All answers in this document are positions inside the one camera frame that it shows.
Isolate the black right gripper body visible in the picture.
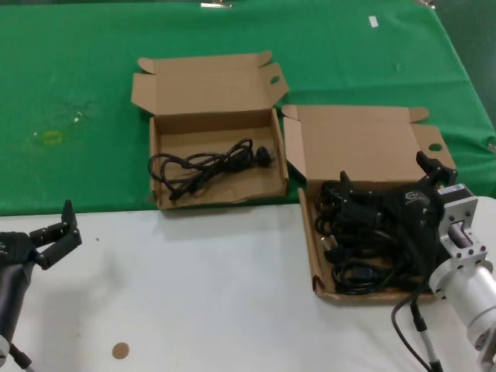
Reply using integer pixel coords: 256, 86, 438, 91
381, 177, 446, 280

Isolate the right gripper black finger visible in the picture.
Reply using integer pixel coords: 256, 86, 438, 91
416, 150, 459, 191
339, 170, 388, 226

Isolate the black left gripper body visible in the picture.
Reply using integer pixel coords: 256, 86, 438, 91
0, 231, 40, 340

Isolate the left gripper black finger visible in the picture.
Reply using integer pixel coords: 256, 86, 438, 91
29, 199, 79, 243
37, 231, 83, 271

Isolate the black power cable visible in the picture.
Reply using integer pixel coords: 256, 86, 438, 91
147, 138, 277, 202

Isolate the cardboard box with smooth walls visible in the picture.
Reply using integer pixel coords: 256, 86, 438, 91
281, 103, 457, 307

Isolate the green table cloth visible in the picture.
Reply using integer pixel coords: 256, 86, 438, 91
0, 0, 496, 216

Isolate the pile of black power cables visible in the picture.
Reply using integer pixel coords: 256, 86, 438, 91
314, 180, 432, 298

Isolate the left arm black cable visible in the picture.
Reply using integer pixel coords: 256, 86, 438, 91
9, 343, 38, 372

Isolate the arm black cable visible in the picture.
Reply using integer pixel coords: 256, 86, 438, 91
9, 343, 38, 372
391, 286, 443, 372

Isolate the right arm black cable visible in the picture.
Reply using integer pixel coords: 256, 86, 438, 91
391, 286, 443, 372

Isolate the cardboard box with creased wall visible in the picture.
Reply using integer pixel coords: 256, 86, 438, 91
130, 50, 291, 210

